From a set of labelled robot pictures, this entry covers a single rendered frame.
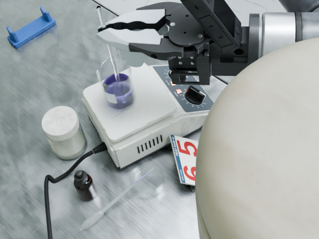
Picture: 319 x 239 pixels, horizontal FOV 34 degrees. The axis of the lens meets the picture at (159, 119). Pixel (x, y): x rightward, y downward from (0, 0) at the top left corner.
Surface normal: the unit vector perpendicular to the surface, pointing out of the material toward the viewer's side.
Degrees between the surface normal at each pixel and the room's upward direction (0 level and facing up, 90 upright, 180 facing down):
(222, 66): 90
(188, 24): 1
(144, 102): 0
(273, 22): 6
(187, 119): 90
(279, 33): 26
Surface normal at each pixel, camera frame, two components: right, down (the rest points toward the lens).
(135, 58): -0.15, 0.82
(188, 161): 0.55, -0.57
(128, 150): 0.48, 0.70
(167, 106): -0.10, -0.57
